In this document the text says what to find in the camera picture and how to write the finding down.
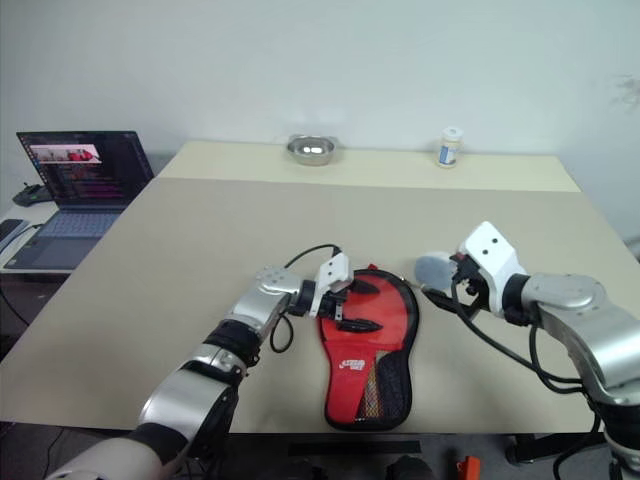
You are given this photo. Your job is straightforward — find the red and black paddle case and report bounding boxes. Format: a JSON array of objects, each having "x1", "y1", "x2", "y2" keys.
[{"x1": 317, "y1": 263, "x2": 420, "y2": 431}]

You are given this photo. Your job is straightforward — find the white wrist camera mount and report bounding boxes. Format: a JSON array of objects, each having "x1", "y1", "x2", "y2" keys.
[
  {"x1": 310, "y1": 253, "x2": 352, "y2": 320},
  {"x1": 457, "y1": 220, "x2": 529, "y2": 319}
]

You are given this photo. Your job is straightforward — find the black table crossbar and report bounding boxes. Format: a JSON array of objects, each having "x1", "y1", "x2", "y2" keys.
[{"x1": 288, "y1": 441, "x2": 422, "y2": 457}]

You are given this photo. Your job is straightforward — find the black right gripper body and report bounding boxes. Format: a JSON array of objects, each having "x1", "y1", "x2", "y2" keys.
[{"x1": 413, "y1": 251, "x2": 489, "y2": 314}]

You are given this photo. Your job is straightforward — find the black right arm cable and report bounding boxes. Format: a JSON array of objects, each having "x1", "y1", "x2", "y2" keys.
[{"x1": 424, "y1": 279, "x2": 601, "y2": 396}]

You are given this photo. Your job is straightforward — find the small orange object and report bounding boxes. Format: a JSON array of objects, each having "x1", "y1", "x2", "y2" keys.
[{"x1": 457, "y1": 455, "x2": 482, "y2": 480}]

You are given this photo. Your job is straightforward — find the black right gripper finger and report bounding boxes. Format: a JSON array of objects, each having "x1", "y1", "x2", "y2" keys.
[{"x1": 422, "y1": 286, "x2": 458, "y2": 313}]

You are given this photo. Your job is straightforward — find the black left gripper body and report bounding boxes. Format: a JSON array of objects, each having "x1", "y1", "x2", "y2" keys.
[{"x1": 322, "y1": 281, "x2": 354, "y2": 322}]

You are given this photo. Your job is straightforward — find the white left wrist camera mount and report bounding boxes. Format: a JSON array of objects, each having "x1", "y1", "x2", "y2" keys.
[{"x1": 310, "y1": 253, "x2": 352, "y2": 320}]

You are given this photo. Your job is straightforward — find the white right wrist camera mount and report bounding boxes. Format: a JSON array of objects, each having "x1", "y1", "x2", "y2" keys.
[{"x1": 457, "y1": 220, "x2": 529, "y2": 319}]

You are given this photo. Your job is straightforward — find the black flat device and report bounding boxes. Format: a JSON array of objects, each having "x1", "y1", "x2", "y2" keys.
[{"x1": 0, "y1": 218, "x2": 32, "y2": 247}]

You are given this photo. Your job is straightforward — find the small white-capped bottle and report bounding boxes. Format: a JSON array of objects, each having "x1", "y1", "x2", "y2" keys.
[{"x1": 437, "y1": 127, "x2": 464, "y2": 170}]

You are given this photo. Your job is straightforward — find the black table foot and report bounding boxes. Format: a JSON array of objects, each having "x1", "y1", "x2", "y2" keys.
[{"x1": 504, "y1": 433, "x2": 601, "y2": 464}]

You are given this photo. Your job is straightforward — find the open blue-grey laptop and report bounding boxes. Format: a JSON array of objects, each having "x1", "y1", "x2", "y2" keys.
[{"x1": 7, "y1": 130, "x2": 155, "y2": 271}]

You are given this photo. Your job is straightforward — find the stainless steel bowl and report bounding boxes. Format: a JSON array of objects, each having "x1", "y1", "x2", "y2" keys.
[{"x1": 285, "y1": 133, "x2": 337, "y2": 167}]

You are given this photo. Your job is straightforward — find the black handheld controller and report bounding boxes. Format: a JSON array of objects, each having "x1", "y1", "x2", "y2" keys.
[{"x1": 12, "y1": 182, "x2": 54, "y2": 207}]

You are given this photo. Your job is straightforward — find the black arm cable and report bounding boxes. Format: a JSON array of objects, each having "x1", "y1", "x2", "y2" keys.
[
  {"x1": 269, "y1": 243, "x2": 345, "y2": 352},
  {"x1": 424, "y1": 279, "x2": 601, "y2": 396}
]

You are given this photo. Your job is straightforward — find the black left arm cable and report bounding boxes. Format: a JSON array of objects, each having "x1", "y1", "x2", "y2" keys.
[{"x1": 269, "y1": 243, "x2": 345, "y2": 352}]

